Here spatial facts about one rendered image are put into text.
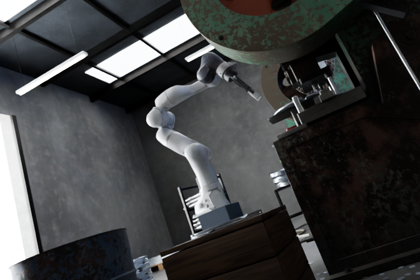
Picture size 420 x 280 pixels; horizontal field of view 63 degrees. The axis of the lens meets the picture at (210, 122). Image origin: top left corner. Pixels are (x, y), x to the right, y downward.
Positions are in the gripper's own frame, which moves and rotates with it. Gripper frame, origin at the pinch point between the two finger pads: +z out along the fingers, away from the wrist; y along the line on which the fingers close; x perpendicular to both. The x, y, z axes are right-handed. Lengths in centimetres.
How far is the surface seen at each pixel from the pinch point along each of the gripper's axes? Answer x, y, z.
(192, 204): -130, -204, -38
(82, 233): -364, -366, -200
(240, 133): -51, -669, -178
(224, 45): 5.4, 43.0, -11.4
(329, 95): 18.3, 22.5, 33.6
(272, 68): 40, -135, -47
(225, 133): -77, -671, -211
